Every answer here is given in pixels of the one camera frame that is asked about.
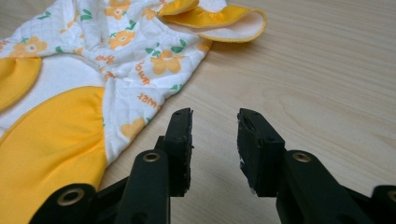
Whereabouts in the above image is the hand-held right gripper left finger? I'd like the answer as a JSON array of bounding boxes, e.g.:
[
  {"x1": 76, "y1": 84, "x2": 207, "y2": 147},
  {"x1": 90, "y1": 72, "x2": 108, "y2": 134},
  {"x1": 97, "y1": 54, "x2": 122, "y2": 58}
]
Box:
[{"x1": 114, "y1": 107, "x2": 194, "y2": 224}]

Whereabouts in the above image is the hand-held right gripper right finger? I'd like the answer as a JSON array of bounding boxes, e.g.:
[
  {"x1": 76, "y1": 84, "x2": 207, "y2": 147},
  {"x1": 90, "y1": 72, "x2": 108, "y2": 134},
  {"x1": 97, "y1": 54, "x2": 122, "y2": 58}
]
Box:
[{"x1": 236, "y1": 107, "x2": 375, "y2": 224}]

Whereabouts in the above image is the white yellow floral baby garment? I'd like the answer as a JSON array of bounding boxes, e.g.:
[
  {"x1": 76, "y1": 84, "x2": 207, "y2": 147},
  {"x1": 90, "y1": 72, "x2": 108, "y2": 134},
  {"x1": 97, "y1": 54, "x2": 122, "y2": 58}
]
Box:
[{"x1": 0, "y1": 0, "x2": 268, "y2": 224}]

